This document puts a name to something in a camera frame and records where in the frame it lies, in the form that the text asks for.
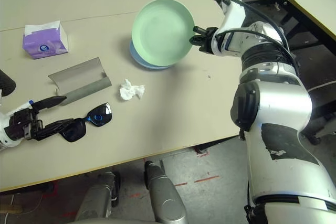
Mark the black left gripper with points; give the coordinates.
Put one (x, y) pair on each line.
(22, 127)

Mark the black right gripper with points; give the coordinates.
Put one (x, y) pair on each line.
(208, 41)

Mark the light green plate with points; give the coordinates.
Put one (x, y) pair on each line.
(160, 32)

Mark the grey glasses case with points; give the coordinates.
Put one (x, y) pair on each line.
(78, 75)

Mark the black sunglasses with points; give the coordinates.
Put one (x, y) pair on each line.
(101, 117)

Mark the white tissue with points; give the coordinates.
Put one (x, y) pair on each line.
(130, 90)

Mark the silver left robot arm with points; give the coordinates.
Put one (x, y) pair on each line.
(5, 144)

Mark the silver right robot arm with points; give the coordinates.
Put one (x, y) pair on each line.
(275, 108)

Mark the white marker blue cap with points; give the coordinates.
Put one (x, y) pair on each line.
(22, 108)

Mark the black plastic cup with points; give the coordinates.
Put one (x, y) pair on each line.
(6, 83)

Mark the light blue plate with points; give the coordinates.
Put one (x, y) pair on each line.
(139, 61)

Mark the purple tissue pack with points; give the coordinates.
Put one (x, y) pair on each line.
(44, 43)

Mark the grey robot left leg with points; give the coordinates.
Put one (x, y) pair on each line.
(97, 197)

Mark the grey robot leg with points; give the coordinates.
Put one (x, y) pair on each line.
(97, 197)
(164, 195)

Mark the wooden plank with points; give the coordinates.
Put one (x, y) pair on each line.
(11, 209)

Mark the light grey robot torso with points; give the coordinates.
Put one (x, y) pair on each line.
(118, 222)

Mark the white curved strip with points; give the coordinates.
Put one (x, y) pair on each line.
(323, 85)

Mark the grey robot right leg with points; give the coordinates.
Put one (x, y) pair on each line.
(164, 195)

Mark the red floor tape line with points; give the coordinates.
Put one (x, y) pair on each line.
(207, 179)

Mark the grey white machine base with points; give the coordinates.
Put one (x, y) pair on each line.
(325, 129)

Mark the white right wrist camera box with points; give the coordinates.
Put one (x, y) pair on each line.
(233, 16)

